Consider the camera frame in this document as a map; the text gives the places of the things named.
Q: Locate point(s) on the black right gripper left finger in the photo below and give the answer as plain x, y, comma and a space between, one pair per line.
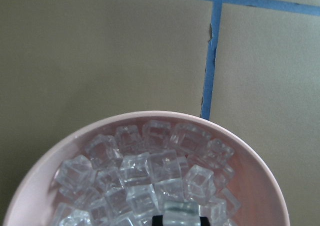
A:
157, 220

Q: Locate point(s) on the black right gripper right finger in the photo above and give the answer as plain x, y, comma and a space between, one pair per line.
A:
204, 221

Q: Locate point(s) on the pink bowl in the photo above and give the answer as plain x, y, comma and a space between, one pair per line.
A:
262, 202

